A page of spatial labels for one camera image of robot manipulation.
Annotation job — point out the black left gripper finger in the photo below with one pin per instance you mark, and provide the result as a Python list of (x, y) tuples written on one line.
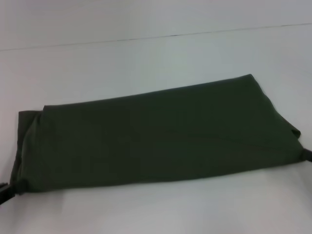
[(9, 191)]

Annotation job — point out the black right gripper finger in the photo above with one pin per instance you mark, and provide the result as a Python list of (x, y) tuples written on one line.
[(307, 156)]

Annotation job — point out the dark green FREE T-shirt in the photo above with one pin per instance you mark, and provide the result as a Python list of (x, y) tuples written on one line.
[(146, 136)]

